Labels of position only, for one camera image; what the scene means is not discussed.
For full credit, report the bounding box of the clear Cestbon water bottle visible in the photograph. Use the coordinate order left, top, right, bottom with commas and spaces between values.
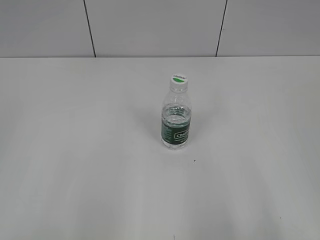
161, 84, 192, 150

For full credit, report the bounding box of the white green bottle cap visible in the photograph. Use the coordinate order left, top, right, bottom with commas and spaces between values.
169, 73, 189, 89

